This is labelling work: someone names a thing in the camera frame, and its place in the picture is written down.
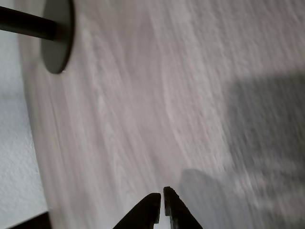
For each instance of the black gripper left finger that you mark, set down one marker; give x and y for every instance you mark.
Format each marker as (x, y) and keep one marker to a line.
(145, 212)

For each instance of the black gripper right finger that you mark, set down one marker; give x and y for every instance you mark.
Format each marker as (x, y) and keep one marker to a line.
(177, 212)

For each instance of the black round-base camera stand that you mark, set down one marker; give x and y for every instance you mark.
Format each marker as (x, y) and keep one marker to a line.
(57, 52)

